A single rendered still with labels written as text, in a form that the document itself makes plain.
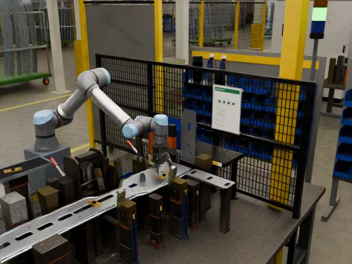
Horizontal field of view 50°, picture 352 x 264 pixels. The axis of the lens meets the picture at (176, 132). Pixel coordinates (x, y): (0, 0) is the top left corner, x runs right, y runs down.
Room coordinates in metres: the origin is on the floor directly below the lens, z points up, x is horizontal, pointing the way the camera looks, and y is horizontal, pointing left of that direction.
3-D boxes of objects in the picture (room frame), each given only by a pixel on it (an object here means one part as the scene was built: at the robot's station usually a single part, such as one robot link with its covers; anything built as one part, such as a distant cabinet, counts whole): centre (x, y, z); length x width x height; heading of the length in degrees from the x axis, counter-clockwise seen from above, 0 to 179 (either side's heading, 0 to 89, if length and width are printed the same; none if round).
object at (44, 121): (2.21, 0.80, 1.27); 0.13 x 0.12 x 0.14; 153
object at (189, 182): (1.96, -0.10, 0.84); 0.12 x 0.07 x 0.28; 49
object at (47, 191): (1.68, 0.65, 0.89); 0.12 x 0.08 x 0.38; 49
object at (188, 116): (2.23, -0.08, 1.17); 0.12 x 0.01 x 0.34; 49
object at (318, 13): (2.04, -0.74, 1.90); 0.07 x 0.07 x 0.06
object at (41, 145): (2.20, 0.81, 1.15); 0.15 x 0.15 x 0.10
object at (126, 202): (1.61, 0.23, 0.87); 0.12 x 0.07 x 0.35; 49
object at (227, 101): (2.39, -0.33, 1.30); 0.23 x 0.02 x 0.31; 49
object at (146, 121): (2.02, 0.18, 1.32); 0.11 x 0.11 x 0.08; 63
